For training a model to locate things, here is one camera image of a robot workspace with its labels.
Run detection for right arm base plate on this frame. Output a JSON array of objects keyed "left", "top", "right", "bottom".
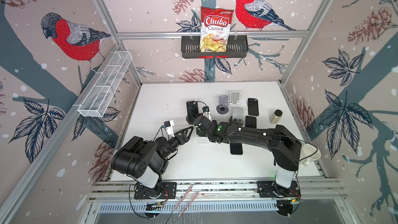
[{"left": 257, "top": 180, "right": 301, "bottom": 199}]

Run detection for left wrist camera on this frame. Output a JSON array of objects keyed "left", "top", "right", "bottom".
[{"left": 164, "top": 120, "right": 175, "bottom": 137}]

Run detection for pink tongs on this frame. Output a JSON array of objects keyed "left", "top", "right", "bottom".
[{"left": 164, "top": 185, "right": 200, "bottom": 224}]

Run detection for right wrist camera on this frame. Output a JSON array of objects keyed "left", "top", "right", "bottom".
[{"left": 202, "top": 106, "right": 212, "bottom": 121}]

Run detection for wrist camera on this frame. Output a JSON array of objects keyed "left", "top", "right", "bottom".
[
  {"left": 202, "top": 106, "right": 212, "bottom": 121},
  {"left": 164, "top": 120, "right": 175, "bottom": 137}
]

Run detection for white wire mesh basket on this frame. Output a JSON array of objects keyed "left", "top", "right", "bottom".
[{"left": 78, "top": 51, "right": 132, "bottom": 118}]

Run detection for green phone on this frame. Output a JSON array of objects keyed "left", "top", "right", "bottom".
[{"left": 245, "top": 116, "right": 257, "bottom": 129}]

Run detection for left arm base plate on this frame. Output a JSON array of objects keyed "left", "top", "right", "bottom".
[{"left": 134, "top": 182, "right": 177, "bottom": 200}]

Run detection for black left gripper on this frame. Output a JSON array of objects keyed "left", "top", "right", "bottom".
[{"left": 162, "top": 128, "right": 193, "bottom": 161}]

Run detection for black wall basket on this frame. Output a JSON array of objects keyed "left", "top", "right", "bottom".
[{"left": 181, "top": 34, "right": 248, "bottom": 59}]

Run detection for black phone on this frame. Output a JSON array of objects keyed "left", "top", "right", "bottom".
[
  {"left": 247, "top": 98, "right": 259, "bottom": 117},
  {"left": 186, "top": 101, "right": 199, "bottom": 124},
  {"left": 230, "top": 143, "right": 243, "bottom": 155}
]

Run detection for small glass jar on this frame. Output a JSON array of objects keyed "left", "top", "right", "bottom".
[{"left": 269, "top": 110, "right": 283, "bottom": 124}]

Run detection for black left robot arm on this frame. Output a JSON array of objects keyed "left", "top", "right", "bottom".
[{"left": 110, "top": 127, "right": 194, "bottom": 190}]

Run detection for white phone stand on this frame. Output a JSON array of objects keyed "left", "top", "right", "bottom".
[
  {"left": 229, "top": 91, "right": 241, "bottom": 105},
  {"left": 198, "top": 136, "right": 210, "bottom": 145}
]

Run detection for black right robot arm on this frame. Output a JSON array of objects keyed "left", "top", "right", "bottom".
[{"left": 193, "top": 115, "right": 302, "bottom": 189}]

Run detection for white mug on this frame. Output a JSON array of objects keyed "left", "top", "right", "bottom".
[{"left": 300, "top": 143, "right": 321, "bottom": 166}]

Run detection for round wooden phone stand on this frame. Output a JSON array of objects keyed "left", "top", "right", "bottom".
[{"left": 229, "top": 107, "right": 245, "bottom": 127}]

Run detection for red cassava chips bag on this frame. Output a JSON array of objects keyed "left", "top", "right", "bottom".
[{"left": 200, "top": 7, "right": 234, "bottom": 52}]

